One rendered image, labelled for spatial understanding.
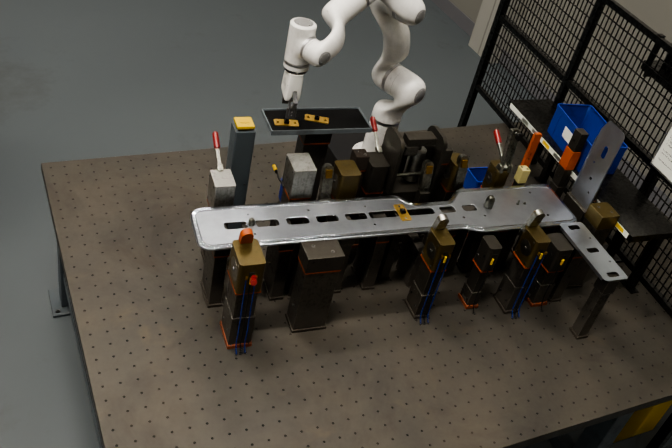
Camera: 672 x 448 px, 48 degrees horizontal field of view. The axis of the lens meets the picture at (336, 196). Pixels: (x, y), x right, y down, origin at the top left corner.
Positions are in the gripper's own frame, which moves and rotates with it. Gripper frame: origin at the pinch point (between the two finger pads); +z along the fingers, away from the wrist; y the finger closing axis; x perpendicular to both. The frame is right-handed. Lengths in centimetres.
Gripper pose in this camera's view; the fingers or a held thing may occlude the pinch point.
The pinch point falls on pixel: (288, 108)
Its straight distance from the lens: 257.0
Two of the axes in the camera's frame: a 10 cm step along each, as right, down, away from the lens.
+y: 1.9, 6.3, -7.5
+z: -1.9, 7.8, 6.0
